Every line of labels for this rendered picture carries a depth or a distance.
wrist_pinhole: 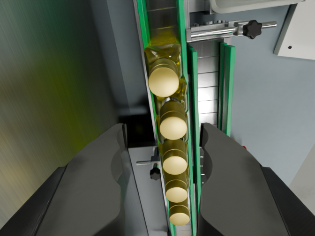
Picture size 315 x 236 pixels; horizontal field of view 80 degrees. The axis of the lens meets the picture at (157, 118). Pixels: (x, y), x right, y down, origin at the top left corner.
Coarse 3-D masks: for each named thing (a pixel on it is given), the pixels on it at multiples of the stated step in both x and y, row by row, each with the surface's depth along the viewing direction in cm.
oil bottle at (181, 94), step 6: (180, 84) 29; (186, 84) 30; (180, 90) 29; (186, 90) 29; (156, 96) 29; (168, 96) 28; (174, 96) 28; (180, 96) 29; (186, 96) 29; (156, 102) 30; (162, 102) 29; (180, 102) 29; (186, 102) 30; (156, 108) 30; (186, 108) 30
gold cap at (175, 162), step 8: (168, 144) 28; (176, 144) 27; (184, 144) 29; (168, 152) 26; (176, 152) 26; (184, 152) 27; (168, 160) 25; (176, 160) 25; (184, 160) 25; (168, 168) 26; (176, 168) 26; (184, 168) 26
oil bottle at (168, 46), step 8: (152, 40) 35; (160, 40) 33; (168, 40) 32; (176, 40) 30; (152, 48) 27; (160, 48) 26; (168, 48) 26; (176, 48) 26; (144, 56) 27; (152, 56) 26; (160, 56) 26; (168, 56) 26; (176, 56) 26; (176, 64) 26
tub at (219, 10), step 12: (216, 0) 50; (228, 0) 50; (240, 0) 50; (252, 0) 49; (264, 0) 47; (276, 0) 44; (288, 0) 43; (300, 0) 43; (216, 12) 45; (228, 12) 45
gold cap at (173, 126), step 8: (168, 104) 25; (176, 104) 25; (160, 112) 26; (168, 112) 23; (176, 112) 23; (184, 112) 26; (160, 120) 23; (168, 120) 22; (176, 120) 22; (184, 120) 22; (160, 128) 23; (168, 128) 23; (176, 128) 23; (184, 128) 23; (168, 136) 23; (176, 136) 23
